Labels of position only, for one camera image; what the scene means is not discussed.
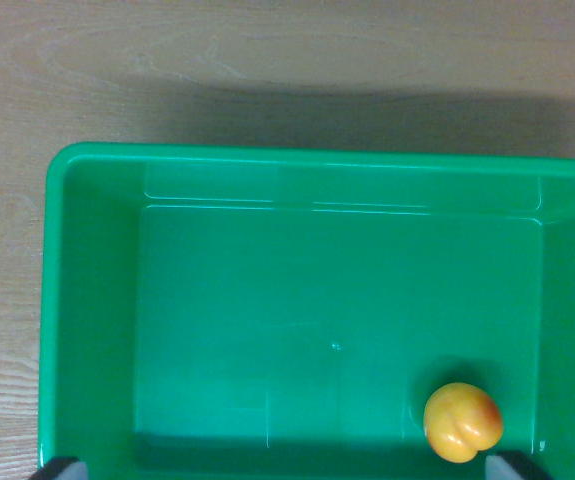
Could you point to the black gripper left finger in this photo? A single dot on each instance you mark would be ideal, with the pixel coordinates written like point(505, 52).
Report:
point(62, 470)

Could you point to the yellow orange peach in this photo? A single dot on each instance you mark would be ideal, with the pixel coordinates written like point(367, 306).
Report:
point(462, 422)

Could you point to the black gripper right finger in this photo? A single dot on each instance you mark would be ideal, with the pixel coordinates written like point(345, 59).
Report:
point(509, 467)

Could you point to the green plastic bin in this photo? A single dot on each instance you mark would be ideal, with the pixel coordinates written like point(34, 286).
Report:
point(317, 310)

